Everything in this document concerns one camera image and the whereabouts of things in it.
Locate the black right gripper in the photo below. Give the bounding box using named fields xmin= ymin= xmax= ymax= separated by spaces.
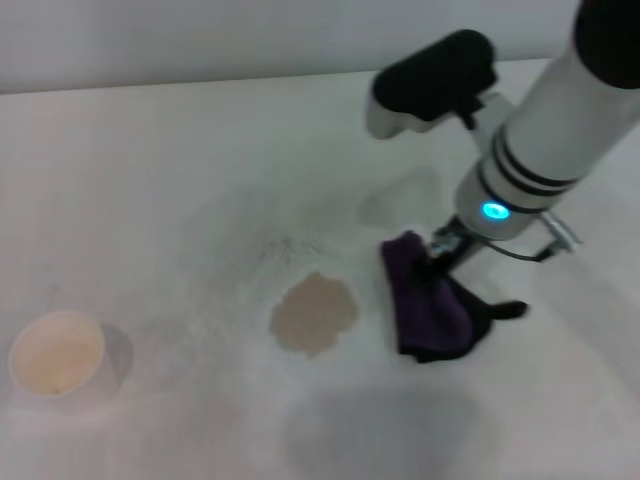
xmin=415 ymin=215 xmax=490 ymax=282

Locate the purple rag with black edge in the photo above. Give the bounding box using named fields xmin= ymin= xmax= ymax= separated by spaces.
xmin=381 ymin=229 xmax=529 ymax=365

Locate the brown water stain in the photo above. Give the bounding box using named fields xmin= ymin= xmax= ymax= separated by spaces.
xmin=268 ymin=271 xmax=361 ymax=360

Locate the white paper cup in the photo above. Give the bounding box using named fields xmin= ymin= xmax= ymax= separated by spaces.
xmin=7 ymin=308 xmax=122 ymax=401

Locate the black camera cable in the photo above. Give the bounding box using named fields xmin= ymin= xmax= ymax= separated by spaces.
xmin=479 ymin=238 xmax=554 ymax=262

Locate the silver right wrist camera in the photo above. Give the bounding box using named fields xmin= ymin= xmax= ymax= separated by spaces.
xmin=539 ymin=212 xmax=584 ymax=255

